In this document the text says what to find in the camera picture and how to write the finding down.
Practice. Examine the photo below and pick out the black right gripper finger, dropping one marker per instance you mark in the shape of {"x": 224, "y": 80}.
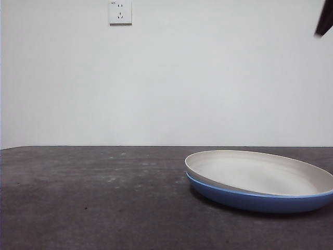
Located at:
{"x": 326, "y": 18}

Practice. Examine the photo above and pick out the white plate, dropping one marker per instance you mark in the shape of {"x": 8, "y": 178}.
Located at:
{"x": 247, "y": 169}

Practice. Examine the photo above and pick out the blue plate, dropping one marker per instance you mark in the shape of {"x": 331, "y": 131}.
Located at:
{"x": 247, "y": 201}

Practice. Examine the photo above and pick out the white wall socket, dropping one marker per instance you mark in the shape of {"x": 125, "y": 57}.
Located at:
{"x": 120, "y": 13}

